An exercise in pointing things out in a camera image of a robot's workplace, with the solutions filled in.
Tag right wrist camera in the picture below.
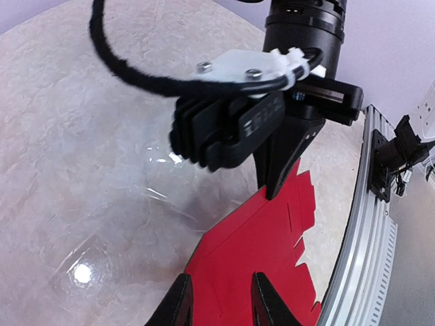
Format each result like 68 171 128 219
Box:
169 50 326 172

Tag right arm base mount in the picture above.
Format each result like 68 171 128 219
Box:
368 115 434 203

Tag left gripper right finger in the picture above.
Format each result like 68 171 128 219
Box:
251 272 294 325

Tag red paper box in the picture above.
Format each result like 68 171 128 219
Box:
185 166 321 325

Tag front aluminium rail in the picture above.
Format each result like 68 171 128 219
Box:
318 105 398 325

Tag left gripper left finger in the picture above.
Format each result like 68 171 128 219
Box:
145 273 191 326

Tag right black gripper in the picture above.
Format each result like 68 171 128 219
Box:
263 1 364 142

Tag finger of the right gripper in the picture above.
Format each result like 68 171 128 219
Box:
254 115 326 200

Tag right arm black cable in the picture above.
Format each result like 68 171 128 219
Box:
88 0 324 98

